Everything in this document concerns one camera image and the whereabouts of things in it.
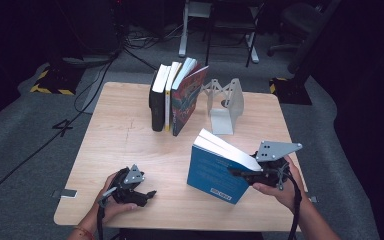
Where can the black cabinet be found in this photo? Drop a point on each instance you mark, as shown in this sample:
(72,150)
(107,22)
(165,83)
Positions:
(90,26)

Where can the grey metal table bracket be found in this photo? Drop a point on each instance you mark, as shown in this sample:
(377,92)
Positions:
(65,193)
(312,199)

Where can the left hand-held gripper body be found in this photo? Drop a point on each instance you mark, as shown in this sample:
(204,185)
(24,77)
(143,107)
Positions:
(125,193)

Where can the person's right hand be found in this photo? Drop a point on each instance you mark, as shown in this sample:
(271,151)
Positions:
(288,198)

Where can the person's left hand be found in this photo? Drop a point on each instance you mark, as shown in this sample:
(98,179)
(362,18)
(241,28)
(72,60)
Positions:
(105,206)

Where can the yellow cover book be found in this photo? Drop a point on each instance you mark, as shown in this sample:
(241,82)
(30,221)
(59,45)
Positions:
(167,110)

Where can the white desk leg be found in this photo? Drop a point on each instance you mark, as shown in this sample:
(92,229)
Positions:
(183,33)
(253,50)

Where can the white metal bookend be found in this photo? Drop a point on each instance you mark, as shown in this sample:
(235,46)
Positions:
(222,121)

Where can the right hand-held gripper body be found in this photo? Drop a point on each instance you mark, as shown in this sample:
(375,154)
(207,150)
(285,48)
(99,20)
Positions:
(275,176)

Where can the red illustrated cover book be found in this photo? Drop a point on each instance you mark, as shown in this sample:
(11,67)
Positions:
(186,100)

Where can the black stand with striped base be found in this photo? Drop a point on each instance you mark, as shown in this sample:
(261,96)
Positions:
(308,43)

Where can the black metal chair frame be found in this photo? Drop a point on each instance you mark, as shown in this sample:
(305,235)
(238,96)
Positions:
(210,33)

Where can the dark office chair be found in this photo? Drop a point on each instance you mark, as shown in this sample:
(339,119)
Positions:
(296,20)

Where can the black yellow striped base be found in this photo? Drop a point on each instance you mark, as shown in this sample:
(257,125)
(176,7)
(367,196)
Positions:
(58,81)

